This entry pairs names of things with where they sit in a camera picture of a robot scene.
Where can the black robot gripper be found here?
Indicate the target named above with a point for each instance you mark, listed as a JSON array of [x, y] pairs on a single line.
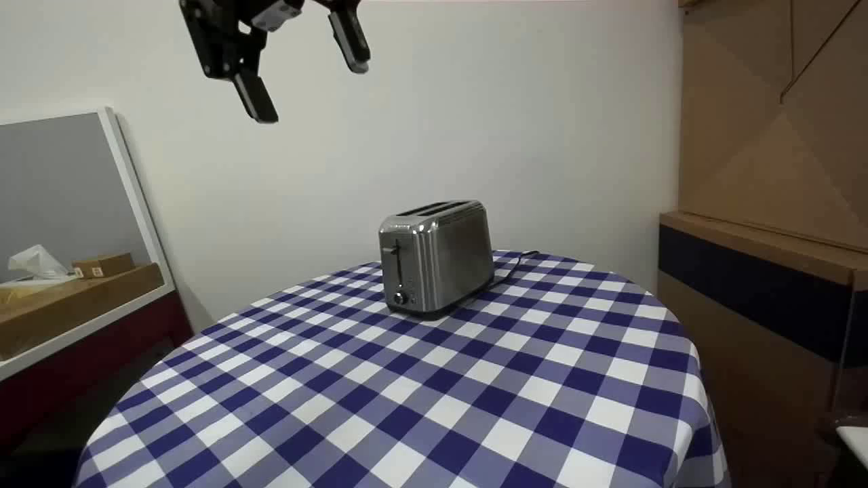
[[218, 36]]

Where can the stainless steel two-slot toaster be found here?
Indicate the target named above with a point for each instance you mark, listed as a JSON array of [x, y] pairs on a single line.
[[437, 260]]

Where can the small wooden box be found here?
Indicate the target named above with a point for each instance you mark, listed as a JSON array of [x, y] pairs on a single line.
[[106, 264]]

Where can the crumpled white plastic bag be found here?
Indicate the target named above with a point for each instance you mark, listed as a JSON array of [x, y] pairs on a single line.
[[37, 264]]

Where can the blue white checkered tablecloth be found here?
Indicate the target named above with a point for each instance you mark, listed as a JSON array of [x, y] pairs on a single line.
[[450, 390]]

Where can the dark red low cabinet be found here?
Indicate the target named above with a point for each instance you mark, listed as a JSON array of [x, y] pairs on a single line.
[[82, 367]]

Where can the wooden cabinet with dark panel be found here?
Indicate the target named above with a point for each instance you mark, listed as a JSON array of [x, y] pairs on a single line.
[[760, 309]]

